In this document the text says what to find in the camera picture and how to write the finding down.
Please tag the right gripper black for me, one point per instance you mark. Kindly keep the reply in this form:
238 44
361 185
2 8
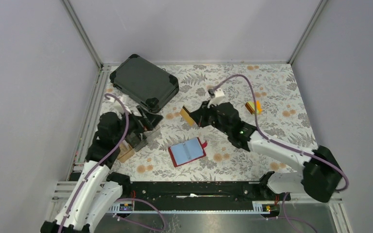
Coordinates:
200 115

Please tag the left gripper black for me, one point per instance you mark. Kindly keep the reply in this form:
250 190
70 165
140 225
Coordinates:
147 120

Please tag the gold credit card stack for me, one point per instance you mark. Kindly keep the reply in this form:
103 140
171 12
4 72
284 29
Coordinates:
185 114

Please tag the red leather card holder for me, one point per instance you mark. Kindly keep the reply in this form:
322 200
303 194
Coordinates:
187 151

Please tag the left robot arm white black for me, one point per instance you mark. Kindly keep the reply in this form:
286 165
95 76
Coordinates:
97 187

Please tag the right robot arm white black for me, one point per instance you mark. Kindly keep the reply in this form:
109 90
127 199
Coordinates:
317 173

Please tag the clear acrylic card organizer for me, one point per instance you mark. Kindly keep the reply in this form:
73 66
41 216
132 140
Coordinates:
138 139

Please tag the dark grey hard case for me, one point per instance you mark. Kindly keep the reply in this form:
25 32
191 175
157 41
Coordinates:
147 84

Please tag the wooden block base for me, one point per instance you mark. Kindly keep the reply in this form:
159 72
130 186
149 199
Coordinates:
126 152

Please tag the orange green sticky note block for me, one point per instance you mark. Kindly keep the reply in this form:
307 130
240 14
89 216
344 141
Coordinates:
253 107

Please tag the floral patterned table mat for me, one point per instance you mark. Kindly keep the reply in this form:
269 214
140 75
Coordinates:
263 94

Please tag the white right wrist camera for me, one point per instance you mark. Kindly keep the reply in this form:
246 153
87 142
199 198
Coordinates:
216 96

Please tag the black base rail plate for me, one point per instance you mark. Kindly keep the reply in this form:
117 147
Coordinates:
186 197

